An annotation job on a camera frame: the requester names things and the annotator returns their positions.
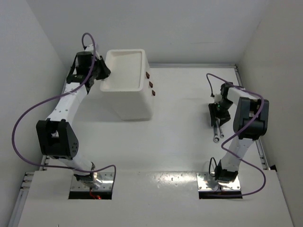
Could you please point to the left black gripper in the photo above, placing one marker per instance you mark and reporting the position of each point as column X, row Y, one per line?
column 106, row 72

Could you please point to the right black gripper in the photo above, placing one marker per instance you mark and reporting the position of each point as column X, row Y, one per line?
column 214, row 114

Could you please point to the small silver wrench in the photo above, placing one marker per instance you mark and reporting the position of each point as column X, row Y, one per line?
column 221, row 132

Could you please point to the long silver ratchet wrench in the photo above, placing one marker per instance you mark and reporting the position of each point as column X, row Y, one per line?
column 216, row 138

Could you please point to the white drawer cabinet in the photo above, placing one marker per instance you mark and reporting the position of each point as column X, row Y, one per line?
column 127, row 88

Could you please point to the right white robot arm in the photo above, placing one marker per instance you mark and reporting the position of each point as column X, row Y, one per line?
column 250, row 123

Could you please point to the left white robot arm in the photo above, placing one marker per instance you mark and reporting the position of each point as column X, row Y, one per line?
column 56, row 137

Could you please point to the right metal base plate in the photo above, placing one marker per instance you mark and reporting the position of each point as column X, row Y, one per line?
column 206, row 183

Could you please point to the metal base plate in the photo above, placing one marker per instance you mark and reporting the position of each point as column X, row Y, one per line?
column 206, row 183
column 97, row 182

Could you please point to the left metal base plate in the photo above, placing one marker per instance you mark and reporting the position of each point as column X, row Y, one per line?
column 97, row 182

